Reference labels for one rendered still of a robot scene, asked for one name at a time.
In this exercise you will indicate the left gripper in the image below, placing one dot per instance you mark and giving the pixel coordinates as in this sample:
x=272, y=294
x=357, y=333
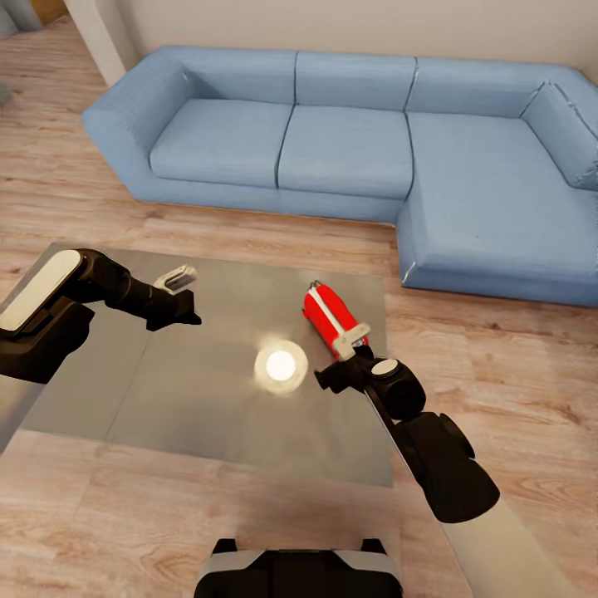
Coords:
x=164, y=309

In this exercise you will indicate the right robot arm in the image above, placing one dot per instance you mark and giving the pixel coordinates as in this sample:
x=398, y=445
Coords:
x=498, y=555

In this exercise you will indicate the radio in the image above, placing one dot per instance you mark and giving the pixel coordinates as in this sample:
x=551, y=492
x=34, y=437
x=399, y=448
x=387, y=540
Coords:
x=329, y=316

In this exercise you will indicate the sofa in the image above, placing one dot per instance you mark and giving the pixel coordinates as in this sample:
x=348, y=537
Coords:
x=488, y=170

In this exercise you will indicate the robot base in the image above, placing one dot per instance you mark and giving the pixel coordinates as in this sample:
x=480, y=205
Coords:
x=299, y=573

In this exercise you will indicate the coffee table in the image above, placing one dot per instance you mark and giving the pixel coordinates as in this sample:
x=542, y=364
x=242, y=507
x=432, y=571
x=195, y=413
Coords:
x=238, y=388

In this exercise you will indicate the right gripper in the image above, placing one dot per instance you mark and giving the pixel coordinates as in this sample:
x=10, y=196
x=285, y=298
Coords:
x=340, y=375

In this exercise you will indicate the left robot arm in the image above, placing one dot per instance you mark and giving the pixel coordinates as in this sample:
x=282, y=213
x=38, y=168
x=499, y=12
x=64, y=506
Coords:
x=48, y=320

